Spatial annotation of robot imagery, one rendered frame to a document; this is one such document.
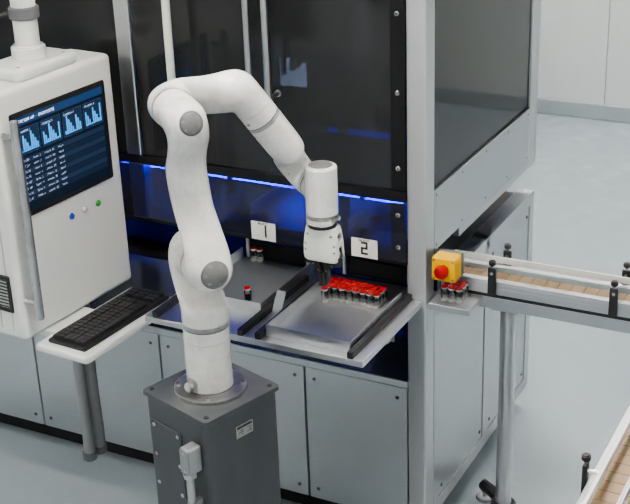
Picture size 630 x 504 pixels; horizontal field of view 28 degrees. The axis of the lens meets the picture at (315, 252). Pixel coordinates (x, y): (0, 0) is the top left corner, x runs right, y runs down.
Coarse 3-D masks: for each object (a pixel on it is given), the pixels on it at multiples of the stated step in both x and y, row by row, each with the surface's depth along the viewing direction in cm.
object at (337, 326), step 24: (312, 288) 369; (288, 312) 358; (312, 312) 361; (336, 312) 361; (360, 312) 360; (384, 312) 354; (288, 336) 345; (312, 336) 341; (336, 336) 347; (360, 336) 342
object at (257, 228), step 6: (252, 222) 383; (258, 222) 382; (264, 222) 381; (252, 228) 384; (258, 228) 383; (264, 228) 382; (270, 228) 381; (252, 234) 385; (258, 234) 384; (264, 234) 383; (270, 234) 382; (270, 240) 382
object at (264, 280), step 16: (240, 256) 398; (240, 272) 389; (256, 272) 388; (272, 272) 388; (288, 272) 387; (304, 272) 383; (224, 288) 378; (240, 288) 378; (256, 288) 377; (272, 288) 377; (240, 304) 364; (256, 304) 361
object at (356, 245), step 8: (352, 240) 369; (360, 240) 367; (368, 240) 366; (352, 248) 370; (360, 248) 368; (368, 248) 367; (376, 248) 366; (360, 256) 369; (368, 256) 368; (376, 256) 367
